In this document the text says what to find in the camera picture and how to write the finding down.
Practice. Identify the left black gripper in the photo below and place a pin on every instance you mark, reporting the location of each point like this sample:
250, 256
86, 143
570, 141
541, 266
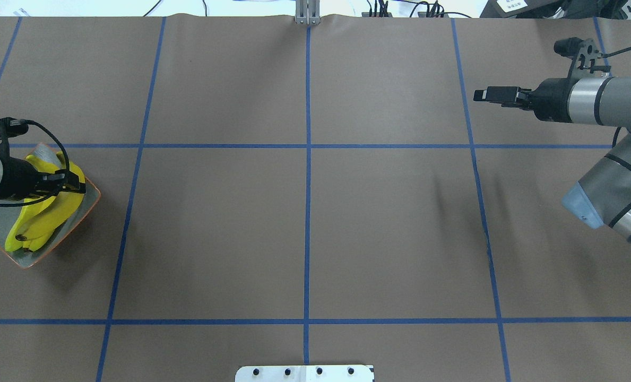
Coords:
18, 178

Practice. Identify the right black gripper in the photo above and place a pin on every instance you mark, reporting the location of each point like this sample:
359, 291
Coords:
553, 94

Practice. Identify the yellow banana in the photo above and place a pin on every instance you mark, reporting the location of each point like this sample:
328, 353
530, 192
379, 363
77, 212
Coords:
63, 203
40, 228
16, 239

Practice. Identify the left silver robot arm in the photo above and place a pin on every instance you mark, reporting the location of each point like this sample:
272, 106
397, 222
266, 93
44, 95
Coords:
35, 177

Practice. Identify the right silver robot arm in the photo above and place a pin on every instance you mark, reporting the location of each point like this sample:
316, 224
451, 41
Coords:
603, 196

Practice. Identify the grey square plate orange rim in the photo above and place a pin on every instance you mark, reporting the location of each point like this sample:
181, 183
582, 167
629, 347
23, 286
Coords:
25, 259

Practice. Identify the black box white label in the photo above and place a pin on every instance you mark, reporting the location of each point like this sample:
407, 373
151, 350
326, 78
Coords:
524, 10

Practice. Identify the aluminium frame post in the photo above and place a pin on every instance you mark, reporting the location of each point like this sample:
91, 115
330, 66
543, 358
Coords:
307, 12

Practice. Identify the white camera stand column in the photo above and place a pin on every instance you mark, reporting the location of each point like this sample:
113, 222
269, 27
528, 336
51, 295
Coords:
322, 372

